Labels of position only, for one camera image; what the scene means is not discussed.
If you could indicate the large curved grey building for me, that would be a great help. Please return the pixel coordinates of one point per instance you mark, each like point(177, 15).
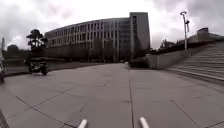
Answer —
point(100, 36)

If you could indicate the tall lamp pole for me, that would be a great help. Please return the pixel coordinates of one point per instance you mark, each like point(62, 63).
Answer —
point(185, 31)

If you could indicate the dark pine tree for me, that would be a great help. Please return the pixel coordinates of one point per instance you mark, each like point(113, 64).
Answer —
point(36, 43)

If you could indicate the low grey wall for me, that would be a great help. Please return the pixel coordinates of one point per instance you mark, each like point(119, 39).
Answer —
point(166, 59)

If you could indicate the robot's own part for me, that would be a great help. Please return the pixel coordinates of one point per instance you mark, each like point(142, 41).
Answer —
point(82, 123)
point(144, 122)

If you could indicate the wide grey stone steps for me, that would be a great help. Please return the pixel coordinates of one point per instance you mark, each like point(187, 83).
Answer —
point(203, 63)

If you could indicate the dark parked vehicle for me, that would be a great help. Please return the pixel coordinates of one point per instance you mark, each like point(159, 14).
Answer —
point(38, 66)

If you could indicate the dark bush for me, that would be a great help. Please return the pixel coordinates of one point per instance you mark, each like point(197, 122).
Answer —
point(138, 62)

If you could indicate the dark hedge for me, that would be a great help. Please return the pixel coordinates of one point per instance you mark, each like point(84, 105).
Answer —
point(15, 55)

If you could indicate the low-roofed building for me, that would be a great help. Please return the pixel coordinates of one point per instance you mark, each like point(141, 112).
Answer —
point(203, 36)

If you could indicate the grey paved plaza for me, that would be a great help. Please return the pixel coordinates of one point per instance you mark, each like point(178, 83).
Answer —
point(110, 90)

